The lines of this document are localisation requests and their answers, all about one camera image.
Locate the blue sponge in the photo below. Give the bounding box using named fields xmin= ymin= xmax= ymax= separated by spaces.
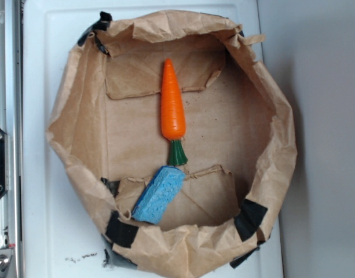
xmin=131 ymin=166 xmax=185 ymax=224

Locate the orange toy carrot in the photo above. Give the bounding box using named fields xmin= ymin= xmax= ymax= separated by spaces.
xmin=160 ymin=58 xmax=188 ymax=166

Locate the brown paper bag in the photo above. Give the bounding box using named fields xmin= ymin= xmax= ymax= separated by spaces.
xmin=46 ymin=10 xmax=297 ymax=277

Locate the aluminium frame rail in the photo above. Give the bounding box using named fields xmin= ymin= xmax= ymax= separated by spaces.
xmin=0 ymin=1 xmax=23 ymax=277

